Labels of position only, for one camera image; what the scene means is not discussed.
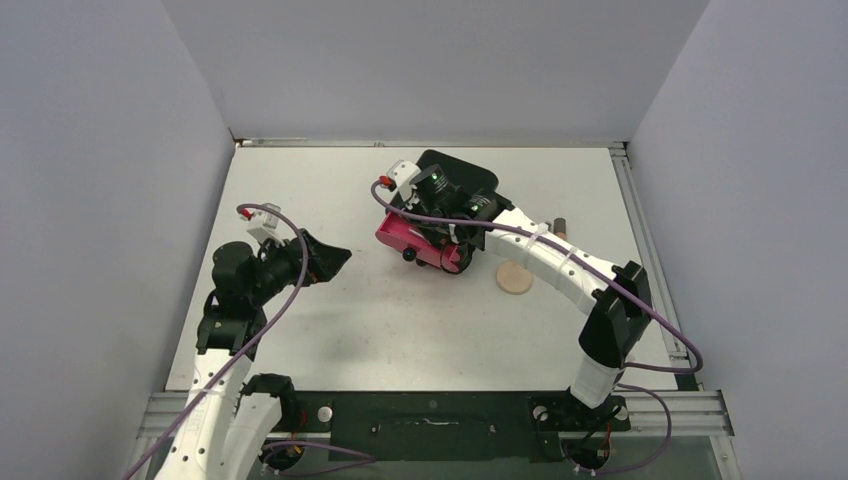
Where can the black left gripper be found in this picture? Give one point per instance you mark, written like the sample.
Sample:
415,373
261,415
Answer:
324,261

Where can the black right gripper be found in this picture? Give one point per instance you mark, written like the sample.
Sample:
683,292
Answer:
412,204

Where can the pink drawer with black knob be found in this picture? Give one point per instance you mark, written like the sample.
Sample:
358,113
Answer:
399,234

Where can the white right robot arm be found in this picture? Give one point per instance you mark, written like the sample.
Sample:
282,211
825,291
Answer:
615,299

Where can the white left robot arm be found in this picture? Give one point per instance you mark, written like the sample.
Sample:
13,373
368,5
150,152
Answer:
229,412

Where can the round beige powder puff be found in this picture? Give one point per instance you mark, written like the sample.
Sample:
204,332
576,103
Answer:
513,279

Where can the tan foundation tube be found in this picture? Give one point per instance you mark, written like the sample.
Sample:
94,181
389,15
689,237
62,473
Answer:
559,227

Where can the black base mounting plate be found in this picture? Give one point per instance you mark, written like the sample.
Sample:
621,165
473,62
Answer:
451,426

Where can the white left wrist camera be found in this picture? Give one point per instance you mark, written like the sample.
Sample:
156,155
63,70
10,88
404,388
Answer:
262,225

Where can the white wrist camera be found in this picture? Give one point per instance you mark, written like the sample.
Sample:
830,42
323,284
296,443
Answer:
262,225
401,175

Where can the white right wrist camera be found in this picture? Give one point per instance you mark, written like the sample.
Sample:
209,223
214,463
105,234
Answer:
401,175

